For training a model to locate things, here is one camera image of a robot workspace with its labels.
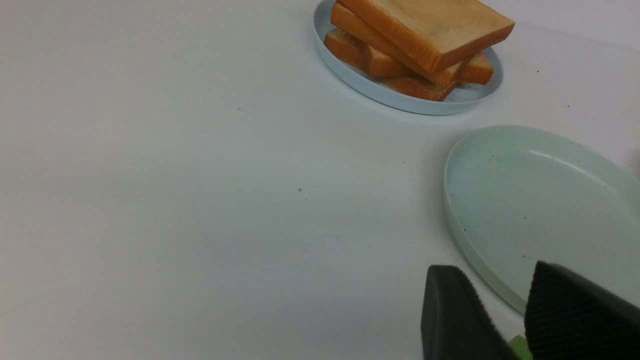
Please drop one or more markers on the mint green plate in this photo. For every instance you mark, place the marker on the mint green plate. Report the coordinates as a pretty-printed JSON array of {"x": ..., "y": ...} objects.
[{"x": 514, "y": 195}]

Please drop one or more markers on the green cube block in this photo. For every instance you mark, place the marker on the green cube block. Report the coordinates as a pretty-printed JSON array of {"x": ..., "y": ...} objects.
[{"x": 520, "y": 348}]

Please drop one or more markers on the light blue bread plate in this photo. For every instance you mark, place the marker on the light blue bread plate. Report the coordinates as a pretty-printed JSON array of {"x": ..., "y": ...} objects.
[{"x": 462, "y": 99}]

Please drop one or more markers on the toast slice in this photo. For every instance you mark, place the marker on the toast slice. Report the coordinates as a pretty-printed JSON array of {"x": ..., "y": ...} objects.
[
  {"x": 358, "y": 54},
  {"x": 435, "y": 34},
  {"x": 370, "y": 37},
  {"x": 419, "y": 88}
]

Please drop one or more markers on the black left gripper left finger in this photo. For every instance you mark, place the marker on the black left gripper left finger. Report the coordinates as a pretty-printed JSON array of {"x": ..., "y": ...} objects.
[{"x": 454, "y": 323}]

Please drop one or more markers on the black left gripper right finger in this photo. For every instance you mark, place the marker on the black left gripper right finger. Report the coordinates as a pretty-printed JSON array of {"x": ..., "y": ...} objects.
[{"x": 568, "y": 317}]

